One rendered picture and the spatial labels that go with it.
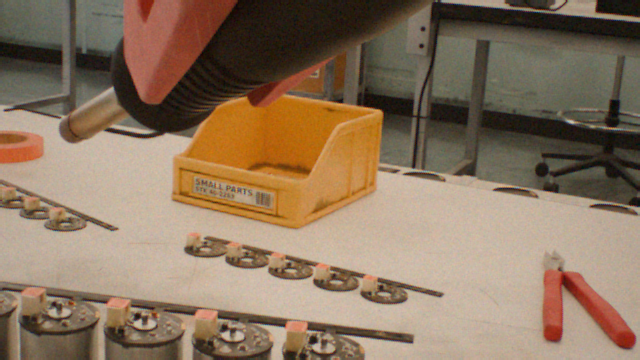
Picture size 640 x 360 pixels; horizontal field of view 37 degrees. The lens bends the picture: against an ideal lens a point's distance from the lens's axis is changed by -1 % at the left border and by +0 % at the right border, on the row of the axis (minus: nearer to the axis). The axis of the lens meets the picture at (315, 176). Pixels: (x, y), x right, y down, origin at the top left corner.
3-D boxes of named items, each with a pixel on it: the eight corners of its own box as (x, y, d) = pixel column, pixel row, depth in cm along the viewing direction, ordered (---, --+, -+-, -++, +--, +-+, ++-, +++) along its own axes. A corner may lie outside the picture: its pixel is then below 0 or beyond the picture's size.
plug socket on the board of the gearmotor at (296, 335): (310, 354, 28) (311, 333, 28) (281, 350, 28) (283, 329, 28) (314, 343, 29) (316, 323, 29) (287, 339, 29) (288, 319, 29)
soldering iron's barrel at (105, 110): (46, 158, 25) (134, 111, 20) (43, 101, 26) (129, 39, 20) (98, 158, 26) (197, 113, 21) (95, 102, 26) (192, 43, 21)
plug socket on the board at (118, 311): (129, 330, 29) (130, 309, 29) (103, 326, 29) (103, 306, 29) (138, 320, 30) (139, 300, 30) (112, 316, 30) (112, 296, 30)
